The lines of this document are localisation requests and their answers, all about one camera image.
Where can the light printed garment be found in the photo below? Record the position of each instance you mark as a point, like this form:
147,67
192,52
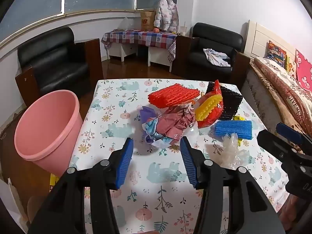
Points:
217,57

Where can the brown paper bag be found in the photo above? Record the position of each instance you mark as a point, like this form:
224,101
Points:
147,20

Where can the cup with straw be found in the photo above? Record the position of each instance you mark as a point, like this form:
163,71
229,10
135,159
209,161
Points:
183,30

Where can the black foam net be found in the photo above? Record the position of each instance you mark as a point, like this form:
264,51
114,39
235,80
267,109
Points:
231,102

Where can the person's right hand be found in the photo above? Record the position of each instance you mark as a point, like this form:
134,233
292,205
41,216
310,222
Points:
292,212

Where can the purple paper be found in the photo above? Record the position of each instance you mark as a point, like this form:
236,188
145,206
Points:
146,112

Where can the bed mattress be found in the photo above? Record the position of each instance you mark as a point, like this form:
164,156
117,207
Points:
256,95

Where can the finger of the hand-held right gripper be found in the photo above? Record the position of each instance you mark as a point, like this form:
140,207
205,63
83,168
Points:
288,131
273,142

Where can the yellow wrapper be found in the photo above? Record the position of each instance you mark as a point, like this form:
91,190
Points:
238,118

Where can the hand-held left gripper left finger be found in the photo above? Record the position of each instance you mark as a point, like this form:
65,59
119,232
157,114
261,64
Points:
125,160

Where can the cream bed headboard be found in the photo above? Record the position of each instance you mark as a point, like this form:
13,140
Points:
260,36

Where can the blue foam net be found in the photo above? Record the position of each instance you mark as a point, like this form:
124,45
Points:
234,129

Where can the red snack bag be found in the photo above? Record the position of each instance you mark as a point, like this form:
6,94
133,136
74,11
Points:
215,113

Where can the black leather armchair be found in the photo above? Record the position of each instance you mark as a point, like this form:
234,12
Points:
61,63
209,61

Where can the floral tablecloth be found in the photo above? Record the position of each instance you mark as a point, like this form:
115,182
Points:
146,199

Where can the red foam net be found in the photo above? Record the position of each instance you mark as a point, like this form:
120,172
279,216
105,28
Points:
173,96

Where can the checkered cloth side table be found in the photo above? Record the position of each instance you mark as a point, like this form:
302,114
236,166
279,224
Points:
141,37

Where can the pink paper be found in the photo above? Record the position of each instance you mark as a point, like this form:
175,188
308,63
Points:
175,119

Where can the bed with patterned blanket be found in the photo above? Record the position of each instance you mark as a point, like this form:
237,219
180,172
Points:
287,90

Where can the blue printed wrapper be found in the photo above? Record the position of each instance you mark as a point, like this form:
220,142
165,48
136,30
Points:
156,131

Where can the pink padded jacket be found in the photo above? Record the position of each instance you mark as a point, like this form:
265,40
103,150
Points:
167,12

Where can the yellow cloth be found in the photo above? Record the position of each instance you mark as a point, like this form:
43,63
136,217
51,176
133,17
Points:
207,107

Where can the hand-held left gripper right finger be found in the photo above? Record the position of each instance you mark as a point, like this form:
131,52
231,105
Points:
189,160

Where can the colourful striped pillow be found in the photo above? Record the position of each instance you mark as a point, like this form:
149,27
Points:
276,52

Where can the yellow pillow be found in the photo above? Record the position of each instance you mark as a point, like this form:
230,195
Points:
291,65

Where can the clear plastic bag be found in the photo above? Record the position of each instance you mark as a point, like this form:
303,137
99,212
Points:
125,24

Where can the pink printed pillow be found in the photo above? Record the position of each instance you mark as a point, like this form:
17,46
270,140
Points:
304,70

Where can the pink plastic bucket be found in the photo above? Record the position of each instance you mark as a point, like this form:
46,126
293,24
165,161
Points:
48,131

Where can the white board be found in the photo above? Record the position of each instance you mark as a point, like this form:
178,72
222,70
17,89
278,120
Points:
15,199

